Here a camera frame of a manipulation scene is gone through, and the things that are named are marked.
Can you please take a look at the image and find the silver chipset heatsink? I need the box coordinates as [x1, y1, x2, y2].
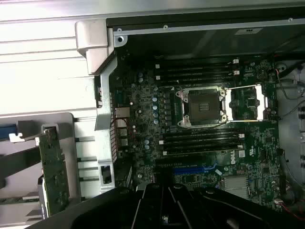
[223, 176, 250, 199]

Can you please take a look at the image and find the blue expansion slot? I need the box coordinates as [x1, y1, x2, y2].
[173, 166, 209, 175]

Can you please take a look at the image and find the green motherboard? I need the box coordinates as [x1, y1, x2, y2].
[112, 53, 286, 212]

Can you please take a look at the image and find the open black PC case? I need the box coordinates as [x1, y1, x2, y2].
[75, 0, 305, 213]

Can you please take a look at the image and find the CPU socket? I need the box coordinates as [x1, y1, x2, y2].
[176, 86, 227, 128]

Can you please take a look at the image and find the silver socket cover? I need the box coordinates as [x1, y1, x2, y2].
[225, 83, 270, 123]

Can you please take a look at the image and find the grey parts rack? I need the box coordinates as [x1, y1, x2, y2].
[0, 112, 81, 229]

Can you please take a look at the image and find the blue disk caddy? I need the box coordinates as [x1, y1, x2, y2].
[0, 124, 17, 139]

